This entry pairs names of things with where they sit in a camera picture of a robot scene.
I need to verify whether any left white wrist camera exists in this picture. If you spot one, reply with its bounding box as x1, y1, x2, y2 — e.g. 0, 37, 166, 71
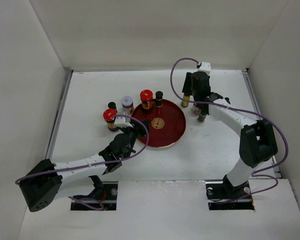
114, 114, 133, 128

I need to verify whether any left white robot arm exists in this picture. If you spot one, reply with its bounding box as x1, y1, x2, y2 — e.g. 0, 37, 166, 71
15, 114, 150, 212

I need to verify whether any yellow label oil bottle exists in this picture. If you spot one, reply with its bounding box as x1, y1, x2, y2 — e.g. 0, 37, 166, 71
181, 93, 191, 108

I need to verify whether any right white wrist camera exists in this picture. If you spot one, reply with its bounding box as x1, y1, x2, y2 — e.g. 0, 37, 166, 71
197, 61, 212, 76

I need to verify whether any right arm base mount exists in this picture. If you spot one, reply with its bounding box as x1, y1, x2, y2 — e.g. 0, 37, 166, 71
205, 180, 255, 211

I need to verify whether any white lid jar left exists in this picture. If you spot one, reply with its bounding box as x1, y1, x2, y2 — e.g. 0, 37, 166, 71
121, 96, 134, 115

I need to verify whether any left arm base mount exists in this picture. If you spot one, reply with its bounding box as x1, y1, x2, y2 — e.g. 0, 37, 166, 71
70, 175, 119, 211

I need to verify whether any black cap spice bottle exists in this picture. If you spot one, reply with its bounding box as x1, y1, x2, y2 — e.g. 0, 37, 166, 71
155, 91, 163, 108
107, 101, 118, 113

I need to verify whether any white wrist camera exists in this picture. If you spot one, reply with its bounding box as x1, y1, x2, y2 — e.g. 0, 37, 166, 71
114, 114, 133, 128
197, 61, 212, 76

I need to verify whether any small dark spice bottle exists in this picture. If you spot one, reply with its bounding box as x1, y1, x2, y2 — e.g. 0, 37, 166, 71
197, 111, 208, 124

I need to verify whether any white lid jar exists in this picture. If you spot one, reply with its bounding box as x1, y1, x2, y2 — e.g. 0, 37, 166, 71
191, 103, 201, 116
121, 96, 134, 115

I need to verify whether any red cap sauce bottle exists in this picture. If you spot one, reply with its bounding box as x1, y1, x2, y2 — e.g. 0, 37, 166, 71
139, 89, 153, 111
102, 108, 119, 132

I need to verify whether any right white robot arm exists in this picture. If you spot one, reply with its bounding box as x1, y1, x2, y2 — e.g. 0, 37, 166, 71
182, 71, 278, 198

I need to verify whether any red round tray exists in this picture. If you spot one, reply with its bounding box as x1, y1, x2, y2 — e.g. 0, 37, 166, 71
132, 99, 186, 148

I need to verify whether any white lid jar right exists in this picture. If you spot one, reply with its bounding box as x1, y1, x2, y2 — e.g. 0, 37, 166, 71
191, 103, 201, 116

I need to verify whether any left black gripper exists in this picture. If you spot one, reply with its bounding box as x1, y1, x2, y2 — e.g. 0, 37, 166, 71
119, 118, 149, 160

